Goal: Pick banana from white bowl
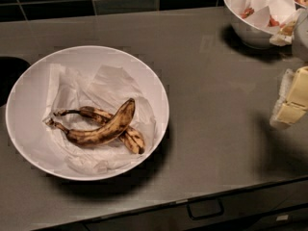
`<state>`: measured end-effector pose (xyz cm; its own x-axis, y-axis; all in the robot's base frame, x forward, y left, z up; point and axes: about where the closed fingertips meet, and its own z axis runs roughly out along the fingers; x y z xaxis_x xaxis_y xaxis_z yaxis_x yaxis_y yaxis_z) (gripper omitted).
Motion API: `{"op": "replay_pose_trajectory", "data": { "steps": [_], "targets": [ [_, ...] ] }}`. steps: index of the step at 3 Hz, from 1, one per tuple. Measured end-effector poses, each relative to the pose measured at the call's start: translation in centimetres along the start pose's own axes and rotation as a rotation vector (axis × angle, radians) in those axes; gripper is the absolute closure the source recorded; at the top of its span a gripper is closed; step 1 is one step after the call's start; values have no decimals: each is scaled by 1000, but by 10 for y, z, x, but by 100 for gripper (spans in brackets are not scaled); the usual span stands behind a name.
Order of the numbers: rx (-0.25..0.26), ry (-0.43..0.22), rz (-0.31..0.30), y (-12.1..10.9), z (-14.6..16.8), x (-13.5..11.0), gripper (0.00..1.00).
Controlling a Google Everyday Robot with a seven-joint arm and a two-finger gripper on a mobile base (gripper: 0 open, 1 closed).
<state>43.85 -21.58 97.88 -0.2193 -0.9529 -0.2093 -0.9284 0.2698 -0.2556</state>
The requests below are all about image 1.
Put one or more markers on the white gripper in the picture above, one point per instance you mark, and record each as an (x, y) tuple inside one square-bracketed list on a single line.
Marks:
[(301, 38)]

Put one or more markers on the spotted ripe banana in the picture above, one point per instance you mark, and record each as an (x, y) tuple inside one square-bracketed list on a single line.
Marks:
[(106, 133), (131, 137)]

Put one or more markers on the white fruit bowl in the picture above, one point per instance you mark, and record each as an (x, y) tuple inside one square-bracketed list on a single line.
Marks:
[(250, 32)]

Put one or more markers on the white paper in fruit bowl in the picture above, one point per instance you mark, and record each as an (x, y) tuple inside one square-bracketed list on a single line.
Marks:
[(272, 0)]

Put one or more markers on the red fruit in bowl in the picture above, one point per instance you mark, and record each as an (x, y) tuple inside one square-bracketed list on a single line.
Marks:
[(261, 18)]

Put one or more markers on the white paper towel in bowl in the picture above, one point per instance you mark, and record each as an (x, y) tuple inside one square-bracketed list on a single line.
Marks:
[(107, 89)]

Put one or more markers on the large white bowl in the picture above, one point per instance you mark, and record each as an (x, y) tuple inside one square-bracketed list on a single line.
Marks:
[(26, 105)]

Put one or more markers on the black drawer handle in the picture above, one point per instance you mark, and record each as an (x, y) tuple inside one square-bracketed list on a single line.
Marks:
[(204, 209)]

